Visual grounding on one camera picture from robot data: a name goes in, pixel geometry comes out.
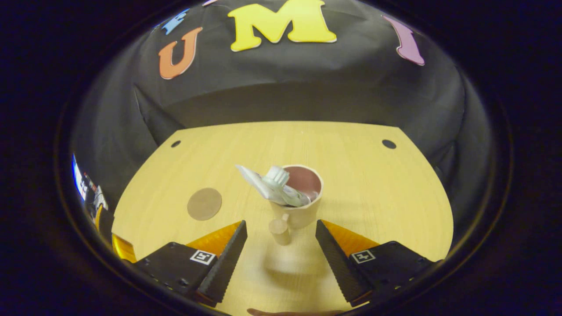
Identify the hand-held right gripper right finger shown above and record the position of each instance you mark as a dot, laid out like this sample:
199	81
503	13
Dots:
338	263

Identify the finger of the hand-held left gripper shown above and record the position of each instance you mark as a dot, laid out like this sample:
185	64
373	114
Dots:
105	224
124	249

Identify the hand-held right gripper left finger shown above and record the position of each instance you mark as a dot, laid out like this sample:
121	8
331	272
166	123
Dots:
224	263

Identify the round brown coaster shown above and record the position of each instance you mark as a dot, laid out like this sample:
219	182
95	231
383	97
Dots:
204	203

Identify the white toothpaste tube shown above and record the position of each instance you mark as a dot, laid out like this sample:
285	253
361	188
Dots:
253	179

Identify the white toothbrush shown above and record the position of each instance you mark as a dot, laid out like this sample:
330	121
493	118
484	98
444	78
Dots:
276	176

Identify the wooden desktop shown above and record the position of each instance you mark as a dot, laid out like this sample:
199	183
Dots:
373	197

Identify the white side table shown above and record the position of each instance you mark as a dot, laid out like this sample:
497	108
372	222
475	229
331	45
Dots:
100	198

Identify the computer monitor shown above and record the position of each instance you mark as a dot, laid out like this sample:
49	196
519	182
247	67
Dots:
79	180

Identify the black backdrop cloth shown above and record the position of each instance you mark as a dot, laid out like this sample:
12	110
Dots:
307	87

